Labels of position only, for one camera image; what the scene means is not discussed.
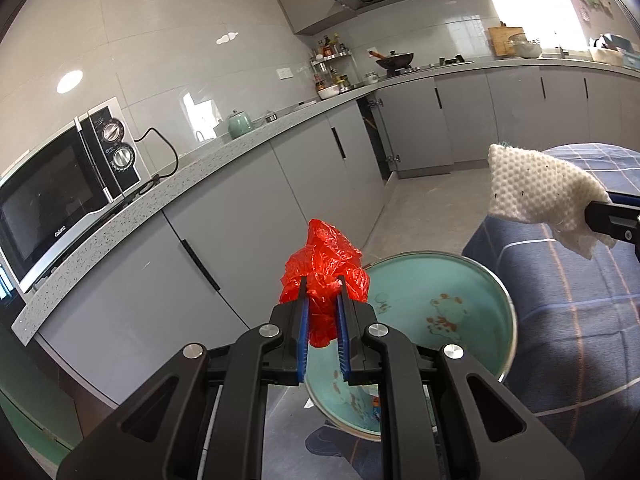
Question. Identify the white dish basket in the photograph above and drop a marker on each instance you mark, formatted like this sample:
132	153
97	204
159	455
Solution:
607	52

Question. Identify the small white jar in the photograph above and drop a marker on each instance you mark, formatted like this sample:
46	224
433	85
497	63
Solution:
371	78

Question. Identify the metal spice rack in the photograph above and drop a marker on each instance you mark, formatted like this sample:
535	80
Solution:
332	60

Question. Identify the blue plaid tablecloth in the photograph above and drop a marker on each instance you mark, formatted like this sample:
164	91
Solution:
575	335

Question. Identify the bright window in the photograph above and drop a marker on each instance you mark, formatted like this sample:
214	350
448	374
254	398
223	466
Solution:
535	0

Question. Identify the small metal cup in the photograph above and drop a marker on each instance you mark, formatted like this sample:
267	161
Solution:
271	117

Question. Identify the black wok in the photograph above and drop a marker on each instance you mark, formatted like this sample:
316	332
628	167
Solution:
395	61

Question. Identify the grey speckled countertop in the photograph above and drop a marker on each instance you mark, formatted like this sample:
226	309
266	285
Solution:
200	165

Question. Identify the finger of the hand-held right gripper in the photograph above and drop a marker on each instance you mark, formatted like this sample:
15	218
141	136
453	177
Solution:
627	200
612	222

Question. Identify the red plastic bag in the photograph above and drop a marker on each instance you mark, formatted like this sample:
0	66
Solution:
325	260

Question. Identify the gas stove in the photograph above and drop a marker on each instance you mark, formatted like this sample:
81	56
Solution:
440	64

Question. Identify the white foam sheet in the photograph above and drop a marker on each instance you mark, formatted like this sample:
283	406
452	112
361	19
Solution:
535	185

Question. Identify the microwave oven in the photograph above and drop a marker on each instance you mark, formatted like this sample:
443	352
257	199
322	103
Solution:
50	210

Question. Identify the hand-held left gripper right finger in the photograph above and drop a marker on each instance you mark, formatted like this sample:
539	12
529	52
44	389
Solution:
342	330

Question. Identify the grey lower cabinets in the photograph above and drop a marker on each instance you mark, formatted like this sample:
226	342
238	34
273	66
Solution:
250	200

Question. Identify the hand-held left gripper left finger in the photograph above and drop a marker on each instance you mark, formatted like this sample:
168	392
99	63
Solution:
302	330

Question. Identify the white wall outlet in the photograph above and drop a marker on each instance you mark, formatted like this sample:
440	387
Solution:
285	73

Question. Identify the dark shoe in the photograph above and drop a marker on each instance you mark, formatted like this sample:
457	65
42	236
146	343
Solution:
332	442

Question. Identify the sink faucet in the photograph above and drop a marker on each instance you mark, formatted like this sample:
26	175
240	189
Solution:
562	51

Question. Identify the white bowl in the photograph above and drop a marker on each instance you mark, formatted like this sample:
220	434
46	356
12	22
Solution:
328	92

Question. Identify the wooden cutting board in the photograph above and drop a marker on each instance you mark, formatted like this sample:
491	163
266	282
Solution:
497	40

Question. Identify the teal enamel basin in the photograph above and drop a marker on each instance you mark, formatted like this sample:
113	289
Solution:
425	285

